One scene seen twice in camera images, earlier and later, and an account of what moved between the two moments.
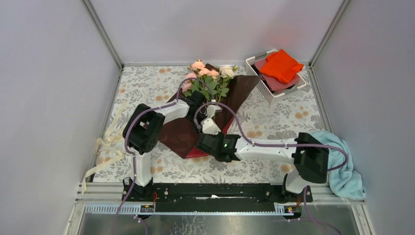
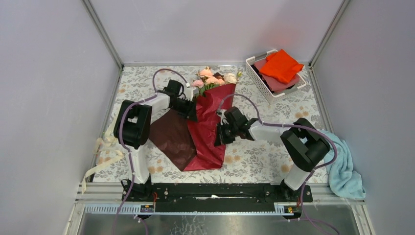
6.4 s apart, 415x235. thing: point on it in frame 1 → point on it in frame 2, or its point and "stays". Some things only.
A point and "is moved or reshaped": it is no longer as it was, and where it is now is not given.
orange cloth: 281,65 stays
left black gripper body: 192,120 → 181,106
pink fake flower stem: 200,78 is moved or reshaped
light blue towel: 343,181 stays
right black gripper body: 219,135 → 227,132
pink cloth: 275,83 stays
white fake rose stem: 227,73 → 231,78
